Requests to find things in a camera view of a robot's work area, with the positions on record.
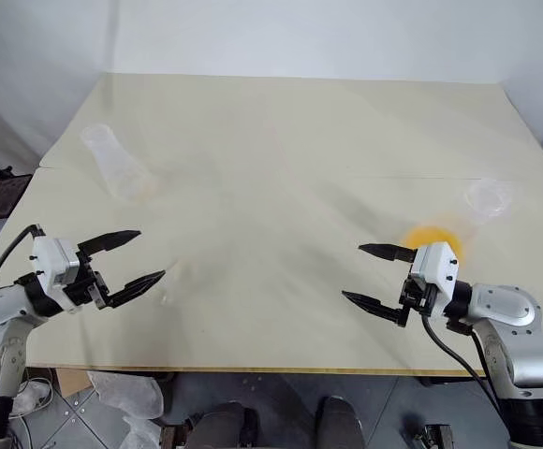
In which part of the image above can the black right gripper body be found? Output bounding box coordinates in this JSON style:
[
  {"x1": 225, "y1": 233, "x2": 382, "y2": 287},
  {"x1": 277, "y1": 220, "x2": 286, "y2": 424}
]
[{"x1": 401, "y1": 274, "x2": 437, "y2": 313}]

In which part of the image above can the dark rounded shape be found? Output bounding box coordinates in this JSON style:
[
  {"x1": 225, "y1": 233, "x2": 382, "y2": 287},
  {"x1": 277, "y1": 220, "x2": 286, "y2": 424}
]
[
  {"x1": 315, "y1": 395, "x2": 365, "y2": 449},
  {"x1": 190, "y1": 400, "x2": 259, "y2": 449}
]

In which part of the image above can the thin white cable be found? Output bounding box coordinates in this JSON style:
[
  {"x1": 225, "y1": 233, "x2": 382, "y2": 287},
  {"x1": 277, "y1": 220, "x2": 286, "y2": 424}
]
[{"x1": 9, "y1": 367, "x2": 56, "y2": 420}]

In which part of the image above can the clear cup with orange juice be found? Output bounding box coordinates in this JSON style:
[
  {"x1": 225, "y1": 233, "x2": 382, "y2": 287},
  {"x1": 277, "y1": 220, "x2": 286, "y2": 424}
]
[{"x1": 401, "y1": 177, "x2": 516, "y2": 264}]

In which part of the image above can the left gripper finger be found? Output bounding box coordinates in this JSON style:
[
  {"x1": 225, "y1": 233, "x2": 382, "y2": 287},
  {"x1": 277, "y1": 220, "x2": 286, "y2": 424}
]
[
  {"x1": 96, "y1": 268, "x2": 168, "y2": 311},
  {"x1": 76, "y1": 228, "x2": 142, "y2": 267}
]

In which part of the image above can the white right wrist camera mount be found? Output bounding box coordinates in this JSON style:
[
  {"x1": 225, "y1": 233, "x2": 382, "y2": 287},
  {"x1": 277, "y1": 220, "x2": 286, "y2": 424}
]
[{"x1": 408, "y1": 240, "x2": 461, "y2": 320}]

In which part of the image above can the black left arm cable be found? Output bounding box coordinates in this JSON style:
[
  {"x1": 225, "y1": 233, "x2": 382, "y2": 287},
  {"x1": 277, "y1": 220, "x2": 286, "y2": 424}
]
[{"x1": 0, "y1": 224, "x2": 47, "y2": 292}]

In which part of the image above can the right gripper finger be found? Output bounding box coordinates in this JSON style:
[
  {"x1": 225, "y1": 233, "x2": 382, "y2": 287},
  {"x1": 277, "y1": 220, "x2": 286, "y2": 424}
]
[
  {"x1": 341, "y1": 291, "x2": 412, "y2": 327},
  {"x1": 358, "y1": 242, "x2": 418, "y2": 263}
]

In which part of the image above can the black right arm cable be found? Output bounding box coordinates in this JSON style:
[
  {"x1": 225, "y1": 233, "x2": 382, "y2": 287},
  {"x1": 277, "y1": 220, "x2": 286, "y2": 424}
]
[{"x1": 420, "y1": 311, "x2": 505, "y2": 413}]

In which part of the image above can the clear crumpled plastic bag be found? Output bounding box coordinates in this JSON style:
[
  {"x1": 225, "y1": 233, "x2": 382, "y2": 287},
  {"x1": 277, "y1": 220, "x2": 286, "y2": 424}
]
[{"x1": 86, "y1": 370, "x2": 166, "y2": 449}]

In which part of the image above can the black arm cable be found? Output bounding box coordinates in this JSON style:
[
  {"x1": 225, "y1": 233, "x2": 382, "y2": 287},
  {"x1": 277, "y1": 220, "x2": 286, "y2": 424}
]
[
  {"x1": 420, "y1": 311, "x2": 505, "y2": 413},
  {"x1": 0, "y1": 224, "x2": 47, "y2": 292}
]

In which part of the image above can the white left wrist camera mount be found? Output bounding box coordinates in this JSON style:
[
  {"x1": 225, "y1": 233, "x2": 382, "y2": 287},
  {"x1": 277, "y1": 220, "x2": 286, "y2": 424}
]
[{"x1": 31, "y1": 236, "x2": 86, "y2": 313}]

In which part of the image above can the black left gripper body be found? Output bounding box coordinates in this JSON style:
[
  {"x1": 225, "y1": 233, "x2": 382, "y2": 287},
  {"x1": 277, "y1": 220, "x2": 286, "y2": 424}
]
[{"x1": 62, "y1": 251, "x2": 110, "y2": 313}]

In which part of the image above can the metal bracket under table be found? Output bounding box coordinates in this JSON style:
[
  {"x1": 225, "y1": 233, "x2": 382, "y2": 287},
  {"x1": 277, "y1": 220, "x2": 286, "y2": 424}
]
[
  {"x1": 160, "y1": 418, "x2": 194, "y2": 449},
  {"x1": 412, "y1": 422, "x2": 454, "y2": 449}
]

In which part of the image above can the brown cardboard piece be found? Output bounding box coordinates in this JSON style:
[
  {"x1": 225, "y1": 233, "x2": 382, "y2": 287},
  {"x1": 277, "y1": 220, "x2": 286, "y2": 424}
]
[{"x1": 54, "y1": 368, "x2": 95, "y2": 399}]

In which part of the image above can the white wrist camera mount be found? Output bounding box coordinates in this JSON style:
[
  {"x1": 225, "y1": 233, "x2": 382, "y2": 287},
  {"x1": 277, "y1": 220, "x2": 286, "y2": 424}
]
[
  {"x1": 408, "y1": 240, "x2": 461, "y2": 320},
  {"x1": 31, "y1": 236, "x2": 86, "y2": 313}
]

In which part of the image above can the clear plastic cup lying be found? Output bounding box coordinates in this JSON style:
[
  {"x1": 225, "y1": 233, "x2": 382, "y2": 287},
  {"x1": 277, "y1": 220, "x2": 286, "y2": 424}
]
[{"x1": 79, "y1": 123, "x2": 159, "y2": 203}]

